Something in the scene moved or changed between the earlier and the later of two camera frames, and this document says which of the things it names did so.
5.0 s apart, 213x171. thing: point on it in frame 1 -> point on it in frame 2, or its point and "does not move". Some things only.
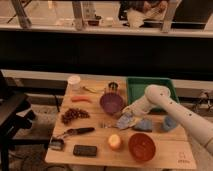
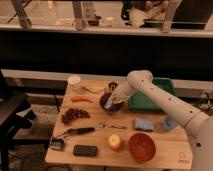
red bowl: [141, 147] does not move
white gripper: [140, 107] -> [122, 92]
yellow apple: [114, 141] does not move
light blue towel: [123, 121] -> [108, 103]
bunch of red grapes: [73, 113] does not move
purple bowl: [111, 102] does not move
